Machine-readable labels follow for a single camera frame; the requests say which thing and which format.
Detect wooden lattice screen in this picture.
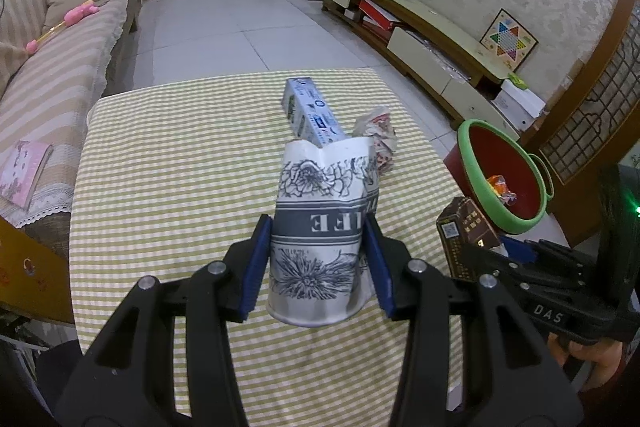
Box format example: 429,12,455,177
520,0,640,248

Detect checkered tablecloth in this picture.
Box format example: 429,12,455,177
69,68,466,413

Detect crumpled printed wrapper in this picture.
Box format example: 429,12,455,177
352,107,399,178

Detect star checkers board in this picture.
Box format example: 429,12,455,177
479,8,540,73

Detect wooden television stand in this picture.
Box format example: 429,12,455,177
312,0,548,132

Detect red flat box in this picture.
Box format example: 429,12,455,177
357,0,406,32

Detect pink toy wand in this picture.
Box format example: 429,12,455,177
25,2,100,56

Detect red bin with green rim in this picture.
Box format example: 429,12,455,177
444,119,546,236

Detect striped beige sofa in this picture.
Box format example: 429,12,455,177
0,0,143,258

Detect brown wooden side panel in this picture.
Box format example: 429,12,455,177
0,217,76,326

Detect floral paper cup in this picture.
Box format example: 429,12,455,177
266,138,380,328

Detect white cardboard box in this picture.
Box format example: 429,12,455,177
492,79,547,132

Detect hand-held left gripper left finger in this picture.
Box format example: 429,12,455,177
54,214,273,427

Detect pink book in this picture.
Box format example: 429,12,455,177
0,139,54,212

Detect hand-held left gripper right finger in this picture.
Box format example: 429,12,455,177
362,216,583,427

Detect blue and white carton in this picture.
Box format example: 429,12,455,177
281,77,347,146

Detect orange snack wrapper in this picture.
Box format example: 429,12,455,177
486,174,517,208

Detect brown carton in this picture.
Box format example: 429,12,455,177
436,197,502,281

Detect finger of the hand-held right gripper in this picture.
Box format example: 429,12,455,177
457,243,551,293
500,236,601,281

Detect person's right hand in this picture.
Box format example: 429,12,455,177
547,332,628,393

